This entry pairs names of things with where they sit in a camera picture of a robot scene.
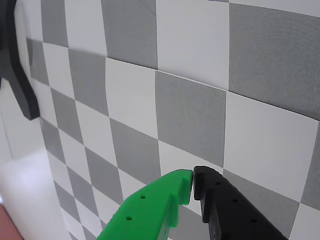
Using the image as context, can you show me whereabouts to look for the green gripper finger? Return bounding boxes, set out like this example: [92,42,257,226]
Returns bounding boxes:
[96,169,195,240]

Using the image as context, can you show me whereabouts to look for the grey white checkerboard mat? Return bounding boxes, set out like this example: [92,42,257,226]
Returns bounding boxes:
[26,0,320,240]

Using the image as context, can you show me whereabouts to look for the beige round plate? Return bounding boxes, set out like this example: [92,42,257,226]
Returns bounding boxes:
[0,203,22,240]

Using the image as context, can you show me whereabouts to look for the dark grey angular bracket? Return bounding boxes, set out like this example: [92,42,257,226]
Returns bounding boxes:
[0,0,41,122]

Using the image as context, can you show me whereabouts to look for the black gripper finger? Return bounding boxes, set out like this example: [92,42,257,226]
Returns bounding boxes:
[191,165,290,240]

